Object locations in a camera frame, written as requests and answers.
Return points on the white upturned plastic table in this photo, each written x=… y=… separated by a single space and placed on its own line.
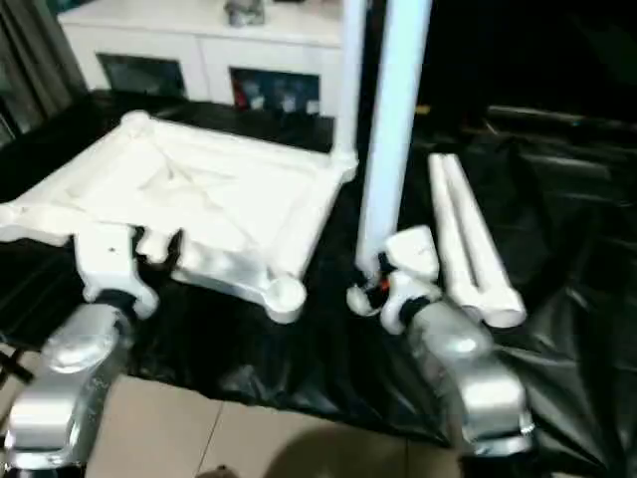
x=209 y=199

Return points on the white plastic table leg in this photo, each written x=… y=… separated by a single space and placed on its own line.
x=455 y=224
x=480 y=224
x=351 y=74
x=393 y=124

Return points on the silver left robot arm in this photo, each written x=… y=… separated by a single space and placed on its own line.
x=64 y=388

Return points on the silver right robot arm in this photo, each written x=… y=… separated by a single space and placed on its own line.
x=473 y=368

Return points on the black glossy mat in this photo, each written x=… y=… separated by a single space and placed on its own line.
x=298 y=358

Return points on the white glass-door cabinet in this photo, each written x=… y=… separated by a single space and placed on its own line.
x=199 y=45

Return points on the grey curtain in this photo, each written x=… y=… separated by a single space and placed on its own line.
x=35 y=65

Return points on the black left robot foot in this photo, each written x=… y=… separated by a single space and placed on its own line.
x=221 y=472

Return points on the black speaker box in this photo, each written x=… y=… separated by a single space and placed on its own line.
x=453 y=50

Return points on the black glossy tv stand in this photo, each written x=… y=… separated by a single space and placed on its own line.
x=562 y=119

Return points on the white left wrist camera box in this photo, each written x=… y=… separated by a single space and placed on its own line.
x=109 y=259

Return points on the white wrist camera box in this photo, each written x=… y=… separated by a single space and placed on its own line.
x=413 y=254
x=109 y=259

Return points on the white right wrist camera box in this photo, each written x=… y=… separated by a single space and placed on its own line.
x=413 y=254

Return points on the black folding table frame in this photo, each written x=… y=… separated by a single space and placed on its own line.
x=12 y=366

